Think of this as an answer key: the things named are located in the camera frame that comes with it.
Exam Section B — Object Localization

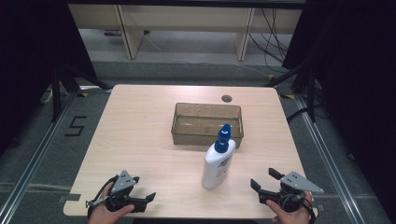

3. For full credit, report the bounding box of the white bottle with blue cap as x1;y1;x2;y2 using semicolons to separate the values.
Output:
201;123;237;190

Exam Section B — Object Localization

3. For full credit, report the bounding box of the aluminium floor rail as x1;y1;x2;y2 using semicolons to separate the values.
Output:
0;92;78;222
293;93;368;224

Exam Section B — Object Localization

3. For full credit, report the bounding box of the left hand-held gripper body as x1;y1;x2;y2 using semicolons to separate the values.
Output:
86;169;148;214

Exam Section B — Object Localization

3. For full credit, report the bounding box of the black cable bundle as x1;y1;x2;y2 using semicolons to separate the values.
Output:
247;7;291;75

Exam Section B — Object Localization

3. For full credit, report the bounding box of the clear brown plastic bin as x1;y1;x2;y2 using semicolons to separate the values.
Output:
170;102;245;149

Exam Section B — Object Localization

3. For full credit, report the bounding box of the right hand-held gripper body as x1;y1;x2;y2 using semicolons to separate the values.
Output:
259;170;325;214

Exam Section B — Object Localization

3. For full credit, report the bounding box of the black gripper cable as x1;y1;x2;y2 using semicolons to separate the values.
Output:
300;194;318;224
87;175;120;218

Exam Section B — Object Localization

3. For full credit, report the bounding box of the person's right hand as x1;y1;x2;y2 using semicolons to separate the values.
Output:
265;190;316;224

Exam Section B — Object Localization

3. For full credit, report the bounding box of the person's left hand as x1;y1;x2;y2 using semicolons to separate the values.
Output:
88;182;135;224

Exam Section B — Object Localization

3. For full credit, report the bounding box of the light wooden desk frame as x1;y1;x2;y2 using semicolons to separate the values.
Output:
67;3;304;63

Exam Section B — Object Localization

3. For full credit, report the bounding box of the black metal stand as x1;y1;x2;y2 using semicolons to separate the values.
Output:
49;62;111;123
264;60;321;123

